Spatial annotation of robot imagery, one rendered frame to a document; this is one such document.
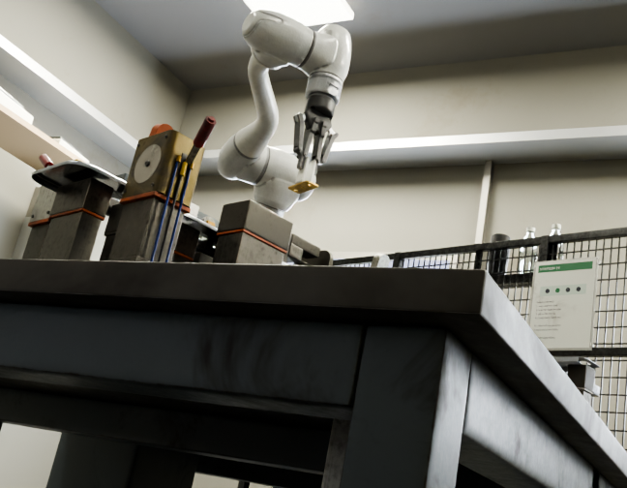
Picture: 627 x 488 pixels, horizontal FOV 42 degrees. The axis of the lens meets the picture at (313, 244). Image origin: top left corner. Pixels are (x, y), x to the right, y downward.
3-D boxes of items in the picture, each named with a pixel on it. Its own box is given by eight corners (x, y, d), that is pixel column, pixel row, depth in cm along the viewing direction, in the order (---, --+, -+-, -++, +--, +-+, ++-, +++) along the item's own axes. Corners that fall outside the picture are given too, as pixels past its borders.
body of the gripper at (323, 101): (317, 88, 202) (310, 121, 199) (343, 104, 206) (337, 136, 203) (299, 98, 208) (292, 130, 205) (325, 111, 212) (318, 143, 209)
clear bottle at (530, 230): (528, 276, 282) (534, 224, 288) (512, 278, 286) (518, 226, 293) (538, 283, 286) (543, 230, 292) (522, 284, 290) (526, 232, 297)
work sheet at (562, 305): (591, 350, 249) (598, 256, 259) (524, 350, 264) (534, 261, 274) (594, 351, 250) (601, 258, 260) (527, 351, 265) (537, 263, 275)
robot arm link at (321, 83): (349, 83, 207) (345, 104, 206) (328, 94, 215) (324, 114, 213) (322, 67, 203) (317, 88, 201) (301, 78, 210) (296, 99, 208)
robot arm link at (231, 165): (235, 120, 249) (274, 136, 254) (211, 146, 263) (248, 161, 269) (229, 156, 243) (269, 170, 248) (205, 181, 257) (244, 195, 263)
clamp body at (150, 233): (124, 334, 123) (181, 124, 135) (76, 336, 133) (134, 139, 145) (168, 350, 129) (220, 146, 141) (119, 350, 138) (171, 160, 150)
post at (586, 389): (577, 481, 194) (586, 363, 203) (557, 479, 197) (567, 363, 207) (586, 485, 197) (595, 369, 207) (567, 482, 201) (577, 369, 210)
